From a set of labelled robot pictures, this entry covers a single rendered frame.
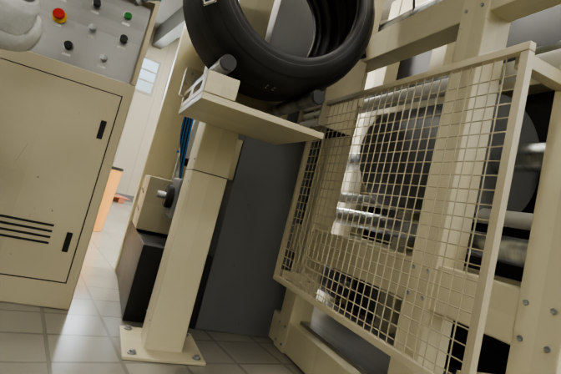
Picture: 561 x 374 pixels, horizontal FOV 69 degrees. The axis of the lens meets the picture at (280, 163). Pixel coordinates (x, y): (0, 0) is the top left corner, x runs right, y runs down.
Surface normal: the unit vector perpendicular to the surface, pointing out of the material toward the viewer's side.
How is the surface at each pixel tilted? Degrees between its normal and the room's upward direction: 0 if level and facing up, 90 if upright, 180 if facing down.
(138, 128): 90
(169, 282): 90
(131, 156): 90
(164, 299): 90
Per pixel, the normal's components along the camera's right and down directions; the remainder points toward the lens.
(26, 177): 0.39, 0.00
